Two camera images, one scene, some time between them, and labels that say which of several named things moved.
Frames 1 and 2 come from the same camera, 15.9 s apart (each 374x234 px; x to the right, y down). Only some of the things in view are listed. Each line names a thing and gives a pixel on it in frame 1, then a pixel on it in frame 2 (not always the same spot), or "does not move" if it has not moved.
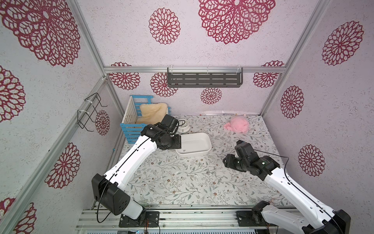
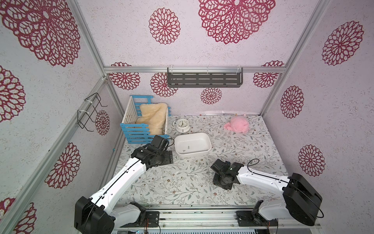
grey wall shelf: x=205 y=77 does not move
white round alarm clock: x=183 y=126 does not move
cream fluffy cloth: x=152 y=113 does not move
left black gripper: x=177 y=144 → x=168 y=158
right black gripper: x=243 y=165 → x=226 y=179
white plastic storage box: x=194 y=143 does not move
